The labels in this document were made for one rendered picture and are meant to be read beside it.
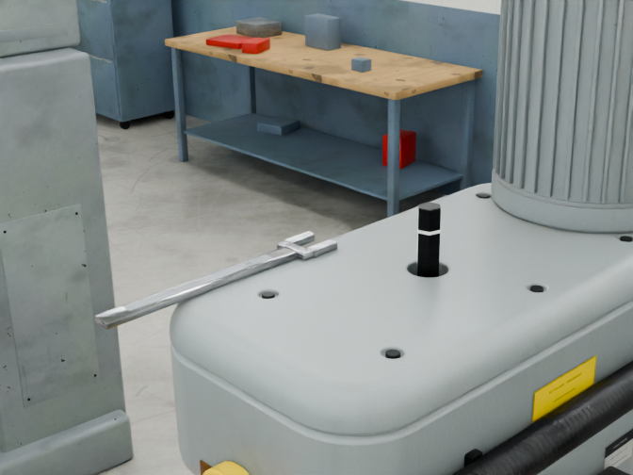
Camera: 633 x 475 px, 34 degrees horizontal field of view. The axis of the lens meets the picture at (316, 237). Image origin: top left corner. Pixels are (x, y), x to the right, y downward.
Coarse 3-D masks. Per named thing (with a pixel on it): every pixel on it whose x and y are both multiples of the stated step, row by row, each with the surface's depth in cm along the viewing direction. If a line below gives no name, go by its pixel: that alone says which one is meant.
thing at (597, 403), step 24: (600, 384) 88; (624, 384) 88; (576, 408) 85; (600, 408) 86; (624, 408) 88; (528, 432) 82; (552, 432) 82; (576, 432) 83; (480, 456) 79; (504, 456) 79; (528, 456) 79; (552, 456) 81
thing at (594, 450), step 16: (624, 416) 99; (608, 432) 97; (624, 432) 99; (576, 448) 94; (592, 448) 96; (608, 448) 98; (624, 448) 100; (560, 464) 92; (576, 464) 94; (592, 464) 97; (608, 464) 99; (624, 464) 101
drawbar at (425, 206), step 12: (420, 204) 89; (432, 204) 89; (420, 216) 88; (432, 216) 88; (420, 228) 89; (432, 228) 88; (420, 240) 89; (432, 240) 89; (420, 252) 90; (432, 252) 89; (420, 264) 90; (432, 264) 90; (420, 276) 91; (432, 276) 90
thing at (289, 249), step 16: (288, 240) 96; (304, 240) 96; (256, 256) 92; (272, 256) 92; (288, 256) 93; (304, 256) 93; (224, 272) 89; (240, 272) 89; (256, 272) 90; (176, 288) 86; (192, 288) 86; (208, 288) 87; (128, 304) 84; (144, 304) 83; (160, 304) 84; (96, 320) 82; (112, 320) 81; (128, 320) 82
